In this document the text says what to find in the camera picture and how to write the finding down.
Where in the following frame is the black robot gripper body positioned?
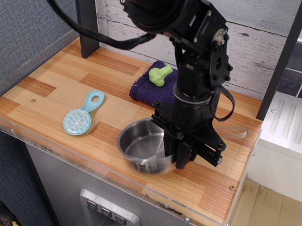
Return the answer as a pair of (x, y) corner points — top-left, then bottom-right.
(152, 96), (226, 167)

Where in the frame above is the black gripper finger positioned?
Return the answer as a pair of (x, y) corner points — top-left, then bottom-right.
(176, 142), (197, 169)
(163, 132), (180, 163)

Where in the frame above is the stainless steel pot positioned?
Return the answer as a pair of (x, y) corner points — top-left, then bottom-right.
(117, 118), (176, 174)

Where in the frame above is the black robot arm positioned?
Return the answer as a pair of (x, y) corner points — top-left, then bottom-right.
(121, 0), (232, 169)

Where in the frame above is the green toy broccoli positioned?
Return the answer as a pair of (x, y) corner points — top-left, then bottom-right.
(148, 65), (174, 87)

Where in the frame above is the purple folded towel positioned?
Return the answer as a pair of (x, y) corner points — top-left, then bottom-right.
(129, 60), (178, 106)

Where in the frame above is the clear acrylic table edge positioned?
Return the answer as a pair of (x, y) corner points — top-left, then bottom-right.
(0, 117), (229, 226)

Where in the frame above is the white toy sink drainboard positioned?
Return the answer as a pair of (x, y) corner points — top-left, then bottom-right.
(247, 92), (302, 202)

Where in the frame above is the light blue scrub brush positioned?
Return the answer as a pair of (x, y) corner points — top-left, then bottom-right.
(63, 90), (105, 136)

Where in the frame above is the stainless steel toy fridge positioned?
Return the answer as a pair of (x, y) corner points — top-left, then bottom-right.
(21, 142), (212, 226)

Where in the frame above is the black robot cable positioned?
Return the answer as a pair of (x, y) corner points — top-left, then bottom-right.
(38, 0), (158, 51)

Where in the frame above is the black left frame post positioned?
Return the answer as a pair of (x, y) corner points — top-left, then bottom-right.
(75, 0), (99, 58)

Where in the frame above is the black vertical frame post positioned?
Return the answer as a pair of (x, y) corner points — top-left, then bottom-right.
(256, 0), (302, 120)

